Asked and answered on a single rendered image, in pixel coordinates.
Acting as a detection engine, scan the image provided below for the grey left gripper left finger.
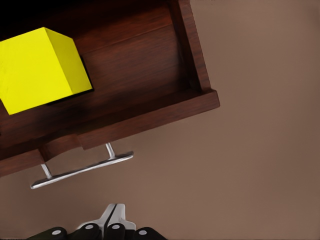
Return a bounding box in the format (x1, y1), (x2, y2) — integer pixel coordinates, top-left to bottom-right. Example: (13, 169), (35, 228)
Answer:
(76, 203), (117, 240)

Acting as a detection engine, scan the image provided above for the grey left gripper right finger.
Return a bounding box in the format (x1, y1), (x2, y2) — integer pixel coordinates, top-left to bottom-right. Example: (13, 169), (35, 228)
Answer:
(101, 203), (137, 240)

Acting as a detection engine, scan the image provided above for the dark wooden drawer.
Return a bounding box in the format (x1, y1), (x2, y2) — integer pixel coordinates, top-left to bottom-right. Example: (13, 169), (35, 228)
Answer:
(0, 0), (221, 179)

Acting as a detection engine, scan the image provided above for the yellow cube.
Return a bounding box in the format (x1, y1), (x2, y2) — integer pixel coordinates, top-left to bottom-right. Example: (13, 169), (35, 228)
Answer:
(0, 26), (94, 116)

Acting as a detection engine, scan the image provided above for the silver drawer handle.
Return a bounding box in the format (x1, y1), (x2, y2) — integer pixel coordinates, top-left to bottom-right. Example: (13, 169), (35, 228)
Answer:
(29, 142), (135, 190)

